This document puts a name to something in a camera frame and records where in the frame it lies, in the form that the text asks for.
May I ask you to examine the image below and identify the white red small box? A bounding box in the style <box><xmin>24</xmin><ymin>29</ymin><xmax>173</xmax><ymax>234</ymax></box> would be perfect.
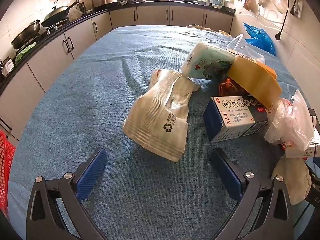
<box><xmin>282</xmin><ymin>129</ymin><xmax>320</xmax><ymax>158</ymax></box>

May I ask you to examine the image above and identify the white plastic bag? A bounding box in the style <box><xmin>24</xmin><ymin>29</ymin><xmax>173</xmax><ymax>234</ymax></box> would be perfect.
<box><xmin>264</xmin><ymin>90</ymin><xmax>314</xmax><ymax>151</ymax></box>

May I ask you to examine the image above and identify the blue white carton box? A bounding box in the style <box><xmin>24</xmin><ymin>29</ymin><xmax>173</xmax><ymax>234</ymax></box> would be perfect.
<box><xmin>203</xmin><ymin>96</ymin><xmax>268</xmax><ymax>142</ymax></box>

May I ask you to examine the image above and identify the yellow plastic container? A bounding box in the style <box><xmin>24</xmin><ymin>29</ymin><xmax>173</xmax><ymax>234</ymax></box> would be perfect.
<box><xmin>227</xmin><ymin>56</ymin><xmax>282</xmax><ymax>108</ymax></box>

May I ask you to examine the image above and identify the white paper bag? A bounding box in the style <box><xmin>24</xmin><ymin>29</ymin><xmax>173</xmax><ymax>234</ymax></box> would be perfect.
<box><xmin>122</xmin><ymin>69</ymin><xmax>200</xmax><ymax>163</ymax></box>

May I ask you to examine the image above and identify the white tissue pack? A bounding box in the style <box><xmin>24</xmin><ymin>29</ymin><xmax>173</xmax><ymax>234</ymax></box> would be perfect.
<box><xmin>181</xmin><ymin>42</ymin><xmax>236</xmax><ymax>80</ymax></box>

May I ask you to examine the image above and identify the clear plastic cup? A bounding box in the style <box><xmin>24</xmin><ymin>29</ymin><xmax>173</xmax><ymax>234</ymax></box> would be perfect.
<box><xmin>226</xmin><ymin>34</ymin><xmax>265</xmax><ymax>63</ymax></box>

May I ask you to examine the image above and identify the red snack packet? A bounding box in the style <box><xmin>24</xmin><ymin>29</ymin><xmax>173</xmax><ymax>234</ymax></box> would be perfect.
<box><xmin>219</xmin><ymin>77</ymin><xmax>249</xmax><ymax>96</ymax></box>

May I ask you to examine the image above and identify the beige cloth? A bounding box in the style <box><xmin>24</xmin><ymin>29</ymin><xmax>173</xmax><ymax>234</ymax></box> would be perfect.
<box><xmin>271</xmin><ymin>156</ymin><xmax>311</xmax><ymax>205</ymax></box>

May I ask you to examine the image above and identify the red plastic basket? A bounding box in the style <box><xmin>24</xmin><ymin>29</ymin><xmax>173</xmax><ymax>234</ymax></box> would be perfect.
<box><xmin>0</xmin><ymin>131</ymin><xmax>16</xmax><ymax>217</ymax></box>

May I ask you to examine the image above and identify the blue table cloth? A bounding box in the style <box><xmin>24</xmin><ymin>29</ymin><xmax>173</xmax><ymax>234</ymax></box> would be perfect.
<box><xmin>7</xmin><ymin>25</ymin><xmax>313</xmax><ymax>240</ymax></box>

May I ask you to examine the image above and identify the green cloth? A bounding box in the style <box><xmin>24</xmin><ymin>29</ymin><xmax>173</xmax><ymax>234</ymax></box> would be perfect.
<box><xmin>15</xmin><ymin>42</ymin><xmax>36</xmax><ymax>64</ymax></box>

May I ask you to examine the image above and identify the blue plastic bag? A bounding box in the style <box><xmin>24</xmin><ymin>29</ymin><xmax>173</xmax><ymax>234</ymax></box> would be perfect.
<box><xmin>243</xmin><ymin>23</ymin><xmax>276</xmax><ymax>56</ymax></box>

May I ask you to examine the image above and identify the black frying pan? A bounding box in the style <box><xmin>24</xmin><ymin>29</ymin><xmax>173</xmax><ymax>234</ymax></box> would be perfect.
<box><xmin>11</xmin><ymin>20</ymin><xmax>40</xmax><ymax>50</ymax></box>

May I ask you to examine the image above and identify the black wok with handle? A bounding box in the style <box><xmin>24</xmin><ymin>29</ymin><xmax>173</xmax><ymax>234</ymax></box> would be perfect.
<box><xmin>41</xmin><ymin>0</ymin><xmax>80</xmax><ymax>28</ymax></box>

